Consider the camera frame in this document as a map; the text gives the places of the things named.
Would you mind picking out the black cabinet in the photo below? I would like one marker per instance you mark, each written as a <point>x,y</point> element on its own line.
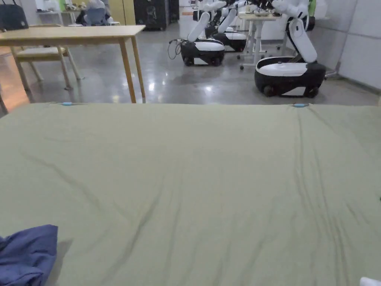
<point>150,13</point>

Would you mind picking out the white height-adjustable desk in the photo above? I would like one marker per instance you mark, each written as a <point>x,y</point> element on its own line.
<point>258,29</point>

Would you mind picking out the blue sheet clip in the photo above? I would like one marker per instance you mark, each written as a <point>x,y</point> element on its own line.
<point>67,104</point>
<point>300,105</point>

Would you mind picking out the dark blue shirt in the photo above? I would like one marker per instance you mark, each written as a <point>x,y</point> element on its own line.
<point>25,256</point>

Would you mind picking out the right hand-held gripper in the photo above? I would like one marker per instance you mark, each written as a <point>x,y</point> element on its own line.
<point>371,282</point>

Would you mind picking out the white and black wheeled robot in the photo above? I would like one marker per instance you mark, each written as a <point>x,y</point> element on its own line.
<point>293,71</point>
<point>205,44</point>
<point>233,35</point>

